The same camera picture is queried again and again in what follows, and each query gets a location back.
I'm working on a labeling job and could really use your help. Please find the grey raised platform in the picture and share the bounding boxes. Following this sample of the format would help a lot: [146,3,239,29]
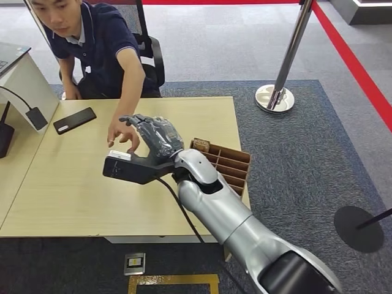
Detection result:
[329,0,392,26]

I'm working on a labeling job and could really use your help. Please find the patterned brown card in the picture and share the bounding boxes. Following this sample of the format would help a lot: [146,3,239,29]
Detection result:
[192,138,211,154]

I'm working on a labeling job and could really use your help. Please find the blue grey carpet rug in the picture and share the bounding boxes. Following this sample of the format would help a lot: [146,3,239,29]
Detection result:
[0,79,392,294]

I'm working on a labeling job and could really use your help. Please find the black office chair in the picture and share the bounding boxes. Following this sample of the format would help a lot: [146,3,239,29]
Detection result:
[58,0,165,100]

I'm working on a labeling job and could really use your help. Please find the black desktop device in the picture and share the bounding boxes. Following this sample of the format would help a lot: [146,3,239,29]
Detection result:
[0,100,15,159]

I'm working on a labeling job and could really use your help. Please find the metal floor socket plate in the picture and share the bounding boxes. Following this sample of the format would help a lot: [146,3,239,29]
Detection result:
[123,252,146,277]

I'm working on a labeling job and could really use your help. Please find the black stanchion base with pole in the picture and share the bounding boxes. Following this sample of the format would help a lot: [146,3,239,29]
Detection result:
[334,205,392,254]

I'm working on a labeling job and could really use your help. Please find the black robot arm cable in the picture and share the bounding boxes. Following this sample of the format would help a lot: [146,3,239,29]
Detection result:
[156,177,205,245]

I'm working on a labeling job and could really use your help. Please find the chrome stanchion with round base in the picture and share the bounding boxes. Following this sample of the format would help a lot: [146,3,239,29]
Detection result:
[255,0,314,115]

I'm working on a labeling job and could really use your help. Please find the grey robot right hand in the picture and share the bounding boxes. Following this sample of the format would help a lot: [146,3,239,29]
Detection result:
[119,114,185,160]

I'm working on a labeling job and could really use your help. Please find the person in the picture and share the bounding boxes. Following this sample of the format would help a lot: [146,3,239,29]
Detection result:
[29,0,162,154]

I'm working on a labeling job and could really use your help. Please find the person's left hand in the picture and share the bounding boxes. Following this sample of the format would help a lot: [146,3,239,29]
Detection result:
[106,118,141,154]

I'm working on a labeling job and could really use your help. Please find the black smartphone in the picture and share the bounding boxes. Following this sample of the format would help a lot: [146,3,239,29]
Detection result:
[53,107,97,135]

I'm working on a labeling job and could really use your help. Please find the thin black cable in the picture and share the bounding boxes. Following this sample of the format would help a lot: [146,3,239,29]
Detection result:
[0,86,32,111]

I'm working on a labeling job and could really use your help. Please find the chrome stanchion post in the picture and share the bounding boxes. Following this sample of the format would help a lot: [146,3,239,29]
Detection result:
[23,0,47,39]

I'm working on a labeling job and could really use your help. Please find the black external drive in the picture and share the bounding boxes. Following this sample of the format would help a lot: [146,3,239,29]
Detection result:
[25,107,48,132]

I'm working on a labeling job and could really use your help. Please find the dark laptop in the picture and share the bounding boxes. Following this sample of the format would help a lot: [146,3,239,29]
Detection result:
[0,42,32,78]

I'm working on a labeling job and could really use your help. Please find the long red barrier belt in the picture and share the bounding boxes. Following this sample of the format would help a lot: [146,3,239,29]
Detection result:
[310,0,392,133]

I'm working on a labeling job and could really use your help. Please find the gold tape floor frame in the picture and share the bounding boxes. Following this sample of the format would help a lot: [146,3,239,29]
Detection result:
[128,274,220,294]

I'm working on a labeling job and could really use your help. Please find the light wood side desk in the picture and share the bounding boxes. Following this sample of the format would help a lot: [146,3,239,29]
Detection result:
[0,103,45,228]

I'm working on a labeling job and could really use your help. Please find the wooden card organizer box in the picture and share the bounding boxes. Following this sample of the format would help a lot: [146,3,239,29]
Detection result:
[189,138,252,200]

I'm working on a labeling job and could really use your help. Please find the white laptop stand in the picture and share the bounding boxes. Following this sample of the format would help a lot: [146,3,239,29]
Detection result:
[0,53,59,135]

